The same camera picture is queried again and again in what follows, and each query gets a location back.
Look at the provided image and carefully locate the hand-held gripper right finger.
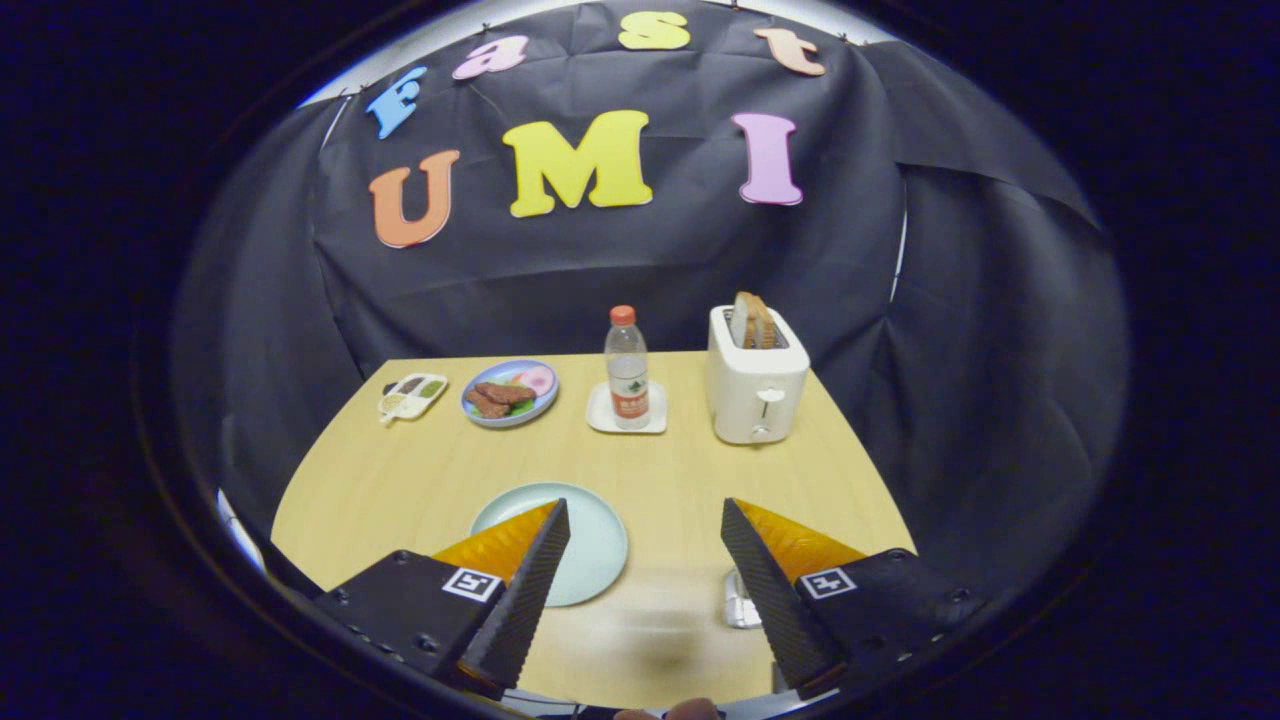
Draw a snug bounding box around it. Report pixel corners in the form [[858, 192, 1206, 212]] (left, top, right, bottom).
[[720, 498, 986, 701]]

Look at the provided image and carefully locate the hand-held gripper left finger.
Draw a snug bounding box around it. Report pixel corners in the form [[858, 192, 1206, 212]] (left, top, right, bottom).
[[315, 498, 572, 701]]

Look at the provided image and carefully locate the small square metal tray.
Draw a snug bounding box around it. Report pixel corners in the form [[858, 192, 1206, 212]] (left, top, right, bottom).
[[724, 568, 763, 630]]

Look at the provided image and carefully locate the light green plate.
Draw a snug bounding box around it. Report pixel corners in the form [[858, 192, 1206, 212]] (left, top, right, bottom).
[[469, 482, 630, 608]]

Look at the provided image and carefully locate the blue plate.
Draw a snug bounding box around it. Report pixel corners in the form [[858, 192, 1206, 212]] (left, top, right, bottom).
[[460, 359, 560, 430]]

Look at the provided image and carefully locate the white square coaster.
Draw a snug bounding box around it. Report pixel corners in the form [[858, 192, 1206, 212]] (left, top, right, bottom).
[[585, 381, 669, 436]]

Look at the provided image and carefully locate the white toaster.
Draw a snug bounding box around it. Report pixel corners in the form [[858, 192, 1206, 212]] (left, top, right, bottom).
[[706, 305, 811, 446]]

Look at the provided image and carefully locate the white divided condiment dish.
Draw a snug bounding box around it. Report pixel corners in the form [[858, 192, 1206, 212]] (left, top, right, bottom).
[[377, 372, 449, 425]]

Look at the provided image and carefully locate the clear bottle with red cap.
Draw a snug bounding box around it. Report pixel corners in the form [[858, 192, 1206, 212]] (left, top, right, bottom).
[[604, 305, 651, 431]]

